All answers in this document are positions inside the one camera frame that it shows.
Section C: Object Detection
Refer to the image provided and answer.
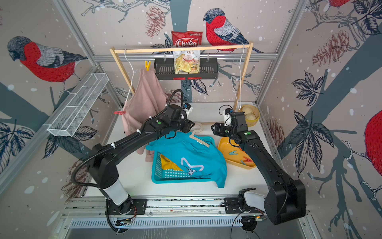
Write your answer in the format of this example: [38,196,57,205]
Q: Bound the wooden ring hanger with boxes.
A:
[188,122,211,148]

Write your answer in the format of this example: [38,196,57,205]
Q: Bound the teal t-shirt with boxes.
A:
[145,131,228,189]

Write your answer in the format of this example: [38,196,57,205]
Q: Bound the yellow t-shirt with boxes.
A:
[160,154,183,171]

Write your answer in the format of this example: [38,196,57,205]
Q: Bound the white wire hanger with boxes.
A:
[234,44,245,110]

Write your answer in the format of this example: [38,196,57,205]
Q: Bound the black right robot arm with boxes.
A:
[211,105,306,225]

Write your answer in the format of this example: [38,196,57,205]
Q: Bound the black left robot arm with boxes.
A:
[71,93,195,207]

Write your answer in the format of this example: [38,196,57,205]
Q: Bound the white hanger of pink shirt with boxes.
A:
[124,49,135,101]

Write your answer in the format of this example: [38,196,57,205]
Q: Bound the yellow plastic tray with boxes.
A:
[217,137,256,170]

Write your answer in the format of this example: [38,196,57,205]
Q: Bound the yellow bowl with buns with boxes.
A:
[240,105,261,126]

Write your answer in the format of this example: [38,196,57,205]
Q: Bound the pink-grey t-shirt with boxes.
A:
[121,68,168,162]

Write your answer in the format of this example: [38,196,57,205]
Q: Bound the teal plastic laundry basket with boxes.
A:
[151,135,216,184]

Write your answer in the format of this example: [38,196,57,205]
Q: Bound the red Chuba chips bag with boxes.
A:
[172,31,203,74]

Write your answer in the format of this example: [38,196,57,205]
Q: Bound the red clothespin on pink shirt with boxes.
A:
[113,111,126,116]

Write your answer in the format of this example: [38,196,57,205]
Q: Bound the yellow clothespin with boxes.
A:
[145,61,151,71]

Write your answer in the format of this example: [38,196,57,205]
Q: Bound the wooden clothes rack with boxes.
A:
[110,41,254,109]

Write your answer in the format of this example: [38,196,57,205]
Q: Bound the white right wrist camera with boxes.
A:
[224,108,233,126]

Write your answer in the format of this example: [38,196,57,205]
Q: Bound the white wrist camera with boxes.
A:
[183,103,193,116]
[224,108,233,126]

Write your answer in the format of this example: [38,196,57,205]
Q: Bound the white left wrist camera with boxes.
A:
[183,103,193,116]

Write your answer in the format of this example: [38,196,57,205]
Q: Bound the black wall basket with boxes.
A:
[154,57,218,80]

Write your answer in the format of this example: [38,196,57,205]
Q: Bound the white wire wall shelf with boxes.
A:
[47,73,109,136]

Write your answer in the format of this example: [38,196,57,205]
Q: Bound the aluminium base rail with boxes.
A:
[61,194,311,231]

